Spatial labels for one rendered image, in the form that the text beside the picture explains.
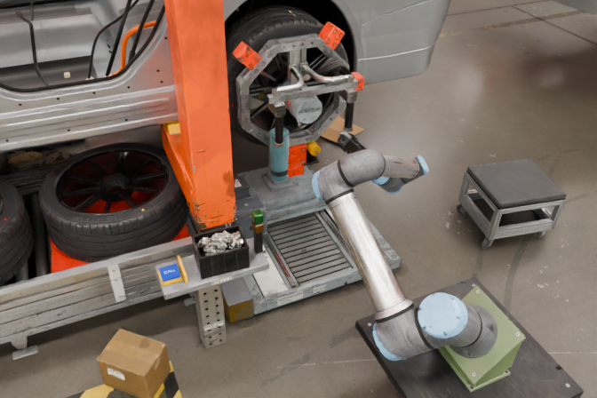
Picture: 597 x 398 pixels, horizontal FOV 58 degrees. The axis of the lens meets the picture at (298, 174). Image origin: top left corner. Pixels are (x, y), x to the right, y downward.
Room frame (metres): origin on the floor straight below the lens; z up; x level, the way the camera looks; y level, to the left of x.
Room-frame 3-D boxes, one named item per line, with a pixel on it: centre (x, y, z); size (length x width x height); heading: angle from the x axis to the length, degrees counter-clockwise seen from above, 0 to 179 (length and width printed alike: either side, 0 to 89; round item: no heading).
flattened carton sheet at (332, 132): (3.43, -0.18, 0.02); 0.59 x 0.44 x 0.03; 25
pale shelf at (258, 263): (1.54, 0.34, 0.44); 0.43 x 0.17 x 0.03; 115
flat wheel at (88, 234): (2.01, 0.87, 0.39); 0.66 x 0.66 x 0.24
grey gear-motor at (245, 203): (2.10, 0.30, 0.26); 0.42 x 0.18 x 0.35; 25
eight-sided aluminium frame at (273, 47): (2.26, 0.03, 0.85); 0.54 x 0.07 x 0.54; 115
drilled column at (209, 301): (1.52, 0.36, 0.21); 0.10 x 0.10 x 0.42; 25
